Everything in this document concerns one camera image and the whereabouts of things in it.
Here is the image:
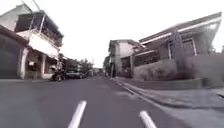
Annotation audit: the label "pale two-storey house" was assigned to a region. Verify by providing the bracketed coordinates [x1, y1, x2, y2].
[107, 38, 144, 78]

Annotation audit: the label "trees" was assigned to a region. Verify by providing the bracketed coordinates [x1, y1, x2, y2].
[78, 58, 95, 75]

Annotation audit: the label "robot's own part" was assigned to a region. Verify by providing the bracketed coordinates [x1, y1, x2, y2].
[138, 110, 158, 128]
[67, 100, 88, 128]

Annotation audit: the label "grey asphalt road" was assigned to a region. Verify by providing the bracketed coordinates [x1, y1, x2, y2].
[0, 75, 224, 128]

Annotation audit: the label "white two-storey building with balcony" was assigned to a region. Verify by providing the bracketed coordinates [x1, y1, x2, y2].
[0, 3, 65, 81]

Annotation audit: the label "grey house with slanted roof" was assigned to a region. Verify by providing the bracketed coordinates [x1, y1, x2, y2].
[130, 11, 224, 80]

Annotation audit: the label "parked car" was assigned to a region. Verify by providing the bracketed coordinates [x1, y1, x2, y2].
[65, 70, 84, 80]

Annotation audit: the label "grey concrete pavement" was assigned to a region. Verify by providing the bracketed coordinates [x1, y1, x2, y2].
[111, 77, 224, 110]

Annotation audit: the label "parked motorcycle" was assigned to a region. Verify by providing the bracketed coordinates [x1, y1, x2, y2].
[49, 65, 68, 83]

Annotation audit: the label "grey garden wall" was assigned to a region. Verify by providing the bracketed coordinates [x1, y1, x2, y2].
[132, 53, 224, 88]

